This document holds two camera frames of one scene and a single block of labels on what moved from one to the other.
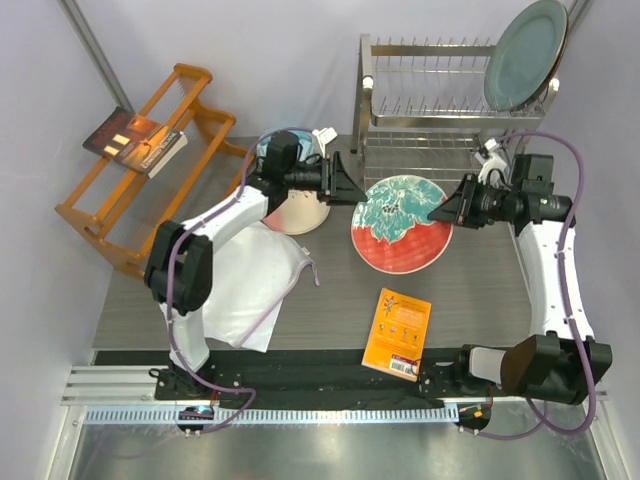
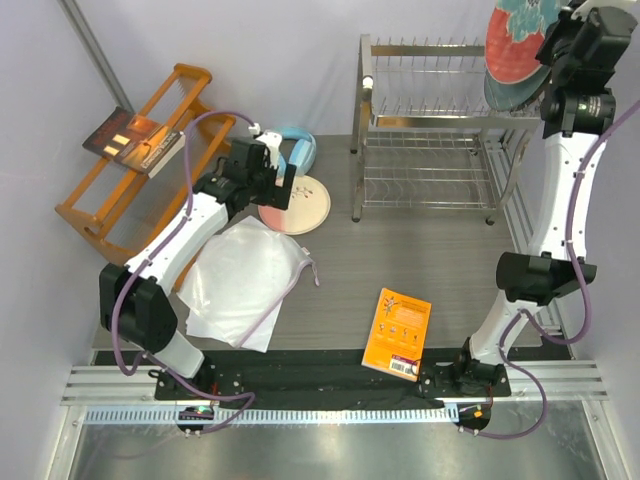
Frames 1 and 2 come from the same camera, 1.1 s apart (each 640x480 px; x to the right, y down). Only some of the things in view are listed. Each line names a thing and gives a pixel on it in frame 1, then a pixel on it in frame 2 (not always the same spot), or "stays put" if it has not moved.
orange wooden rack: x=122 y=213 stays put
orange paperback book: x=396 y=341 stays put
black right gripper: x=460 y=208 to x=562 y=22
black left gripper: x=338 y=185 to x=277 y=196
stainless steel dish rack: x=421 y=110 stays put
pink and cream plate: x=299 y=212 stays put
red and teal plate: x=392 y=230 to x=514 y=33
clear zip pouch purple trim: x=251 y=274 stays put
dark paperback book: x=136 y=141 stays put
